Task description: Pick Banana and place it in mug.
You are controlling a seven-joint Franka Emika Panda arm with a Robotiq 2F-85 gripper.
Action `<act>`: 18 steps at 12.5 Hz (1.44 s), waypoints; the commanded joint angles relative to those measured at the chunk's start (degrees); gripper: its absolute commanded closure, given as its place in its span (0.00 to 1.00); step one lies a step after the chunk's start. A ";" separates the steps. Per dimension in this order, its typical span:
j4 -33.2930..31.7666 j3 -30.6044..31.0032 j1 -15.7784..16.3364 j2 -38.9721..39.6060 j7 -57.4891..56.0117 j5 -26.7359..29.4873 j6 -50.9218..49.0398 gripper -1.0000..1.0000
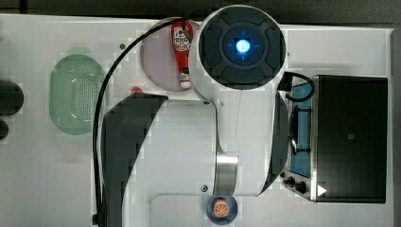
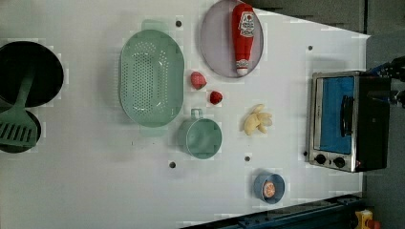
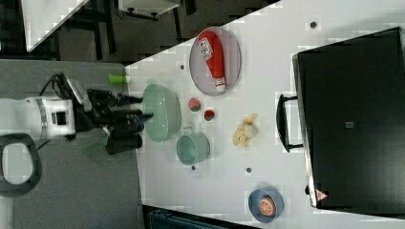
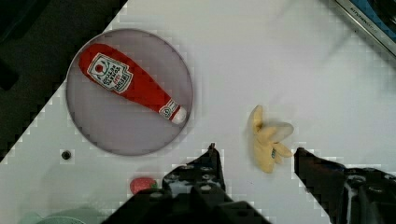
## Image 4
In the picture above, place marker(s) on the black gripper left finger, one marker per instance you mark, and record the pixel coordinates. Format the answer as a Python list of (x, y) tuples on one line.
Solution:
[(194, 193)]

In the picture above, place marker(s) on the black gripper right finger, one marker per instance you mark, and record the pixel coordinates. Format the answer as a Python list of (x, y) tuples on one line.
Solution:
[(348, 195)]

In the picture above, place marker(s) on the yellow plush peeled banana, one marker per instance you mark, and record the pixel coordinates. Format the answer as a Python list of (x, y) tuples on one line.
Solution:
[(268, 149)]

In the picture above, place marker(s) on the green mug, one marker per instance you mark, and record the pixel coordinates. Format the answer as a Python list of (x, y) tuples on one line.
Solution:
[(73, 216)]

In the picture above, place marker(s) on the red strawberry toy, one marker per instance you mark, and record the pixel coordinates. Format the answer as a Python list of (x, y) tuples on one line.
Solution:
[(142, 183)]

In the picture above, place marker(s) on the red plush ketchup bottle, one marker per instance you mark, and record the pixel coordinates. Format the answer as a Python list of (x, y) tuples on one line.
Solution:
[(116, 72)]

